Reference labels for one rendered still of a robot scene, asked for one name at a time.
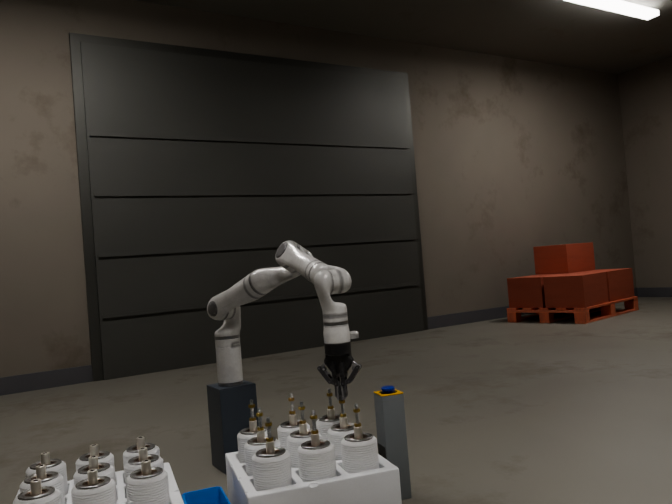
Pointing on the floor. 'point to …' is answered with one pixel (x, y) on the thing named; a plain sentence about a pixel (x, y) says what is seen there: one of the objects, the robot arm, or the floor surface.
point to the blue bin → (206, 496)
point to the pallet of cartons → (570, 287)
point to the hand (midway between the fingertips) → (341, 392)
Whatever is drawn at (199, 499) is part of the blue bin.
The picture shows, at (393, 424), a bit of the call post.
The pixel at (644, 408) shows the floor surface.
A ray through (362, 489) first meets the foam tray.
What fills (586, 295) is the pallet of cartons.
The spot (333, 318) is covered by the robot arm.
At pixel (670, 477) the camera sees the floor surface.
